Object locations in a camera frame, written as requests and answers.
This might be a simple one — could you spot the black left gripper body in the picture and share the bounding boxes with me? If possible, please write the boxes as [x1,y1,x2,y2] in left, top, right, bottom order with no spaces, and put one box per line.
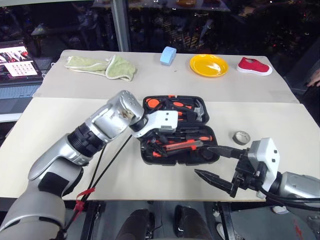
[138,130,163,146]

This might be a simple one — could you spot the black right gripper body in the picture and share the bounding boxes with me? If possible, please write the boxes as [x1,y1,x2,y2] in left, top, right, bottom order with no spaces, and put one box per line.
[234,148,266,192]

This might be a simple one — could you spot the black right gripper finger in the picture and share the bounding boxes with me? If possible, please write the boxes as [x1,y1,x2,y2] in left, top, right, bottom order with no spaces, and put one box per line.
[206,145,245,160]
[194,168,244,199]

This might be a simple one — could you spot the orange black Phillips screwdriver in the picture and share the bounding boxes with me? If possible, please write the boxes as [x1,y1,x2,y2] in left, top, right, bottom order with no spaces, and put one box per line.
[184,133,215,145]

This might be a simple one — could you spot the black orange tool case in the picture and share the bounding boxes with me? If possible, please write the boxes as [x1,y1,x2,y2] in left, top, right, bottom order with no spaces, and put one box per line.
[139,94,221,167]

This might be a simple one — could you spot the bystander bare hand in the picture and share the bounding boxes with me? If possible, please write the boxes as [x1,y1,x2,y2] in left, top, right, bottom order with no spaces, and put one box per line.
[306,69,320,88]

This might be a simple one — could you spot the orange black pliers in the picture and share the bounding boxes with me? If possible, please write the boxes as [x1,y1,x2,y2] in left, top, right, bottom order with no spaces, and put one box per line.
[146,141,168,158]

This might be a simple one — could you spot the grey tape roll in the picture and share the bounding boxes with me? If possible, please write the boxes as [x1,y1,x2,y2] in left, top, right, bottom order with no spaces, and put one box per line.
[232,130,251,146]

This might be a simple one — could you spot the orange utility knife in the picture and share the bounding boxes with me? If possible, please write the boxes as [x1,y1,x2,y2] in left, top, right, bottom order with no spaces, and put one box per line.
[164,139,204,153]

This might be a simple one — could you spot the orange tape measure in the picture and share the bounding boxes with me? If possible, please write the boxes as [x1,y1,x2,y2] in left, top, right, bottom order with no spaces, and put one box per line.
[145,98,161,110]

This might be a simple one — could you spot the black table leg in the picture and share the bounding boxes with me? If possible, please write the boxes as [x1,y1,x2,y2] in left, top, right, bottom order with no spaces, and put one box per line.
[213,201,237,240]
[80,200,103,240]

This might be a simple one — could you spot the steel claw hammer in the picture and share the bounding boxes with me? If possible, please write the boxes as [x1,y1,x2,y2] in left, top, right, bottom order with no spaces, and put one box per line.
[191,99,207,123]

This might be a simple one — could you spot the dark rounded shape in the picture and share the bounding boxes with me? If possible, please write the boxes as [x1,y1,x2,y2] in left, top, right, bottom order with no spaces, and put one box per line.
[174,204,214,240]
[116,208,154,240]

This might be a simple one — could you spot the beige table cover cloth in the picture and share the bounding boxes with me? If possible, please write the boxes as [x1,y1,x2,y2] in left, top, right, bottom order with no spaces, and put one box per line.
[31,49,301,104]

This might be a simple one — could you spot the green towel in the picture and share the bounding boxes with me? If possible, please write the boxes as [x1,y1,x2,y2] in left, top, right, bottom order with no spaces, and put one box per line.
[64,54,138,82]

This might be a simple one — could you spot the light blue box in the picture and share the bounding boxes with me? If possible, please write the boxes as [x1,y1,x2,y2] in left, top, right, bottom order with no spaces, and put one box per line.
[159,45,178,67]

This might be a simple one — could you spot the yellow plate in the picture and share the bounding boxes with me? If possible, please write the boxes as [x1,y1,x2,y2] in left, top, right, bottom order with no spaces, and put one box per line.
[189,53,230,78]

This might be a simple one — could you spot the red white shoe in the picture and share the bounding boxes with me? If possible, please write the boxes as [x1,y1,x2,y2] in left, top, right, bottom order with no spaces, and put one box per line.
[236,56,274,77]

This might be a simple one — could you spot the orange bowl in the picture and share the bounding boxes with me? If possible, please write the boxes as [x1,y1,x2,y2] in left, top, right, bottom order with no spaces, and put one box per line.
[175,0,198,7]

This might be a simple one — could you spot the open laptop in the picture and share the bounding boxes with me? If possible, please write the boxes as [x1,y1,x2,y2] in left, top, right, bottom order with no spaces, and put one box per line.
[0,39,45,121]

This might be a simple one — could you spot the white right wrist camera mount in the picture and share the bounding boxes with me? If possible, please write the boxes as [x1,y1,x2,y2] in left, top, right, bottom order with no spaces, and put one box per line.
[249,137,280,200]

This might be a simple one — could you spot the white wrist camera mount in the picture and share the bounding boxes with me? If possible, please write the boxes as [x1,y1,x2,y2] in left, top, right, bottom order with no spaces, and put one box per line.
[249,137,280,200]
[130,109,179,139]

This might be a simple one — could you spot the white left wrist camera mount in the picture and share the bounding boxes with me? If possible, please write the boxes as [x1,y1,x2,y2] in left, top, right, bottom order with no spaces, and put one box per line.
[130,109,179,139]

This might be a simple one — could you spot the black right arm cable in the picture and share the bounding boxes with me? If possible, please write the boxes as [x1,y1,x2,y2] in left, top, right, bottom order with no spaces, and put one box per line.
[259,188,320,210]

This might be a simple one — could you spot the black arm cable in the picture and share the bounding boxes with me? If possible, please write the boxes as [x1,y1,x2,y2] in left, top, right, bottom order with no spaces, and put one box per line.
[259,188,320,210]
[83,134,133,201]

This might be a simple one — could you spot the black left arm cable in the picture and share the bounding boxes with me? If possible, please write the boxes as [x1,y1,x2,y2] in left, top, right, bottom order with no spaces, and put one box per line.
[83,134,133,201]

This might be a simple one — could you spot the red cable tie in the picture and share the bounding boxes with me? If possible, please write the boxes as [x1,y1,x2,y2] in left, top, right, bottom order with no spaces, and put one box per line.
[74,186,97,214]

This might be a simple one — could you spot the grey metal post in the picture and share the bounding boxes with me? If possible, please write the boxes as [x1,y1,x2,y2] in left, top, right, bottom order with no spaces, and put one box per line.
[110,0,131,53]

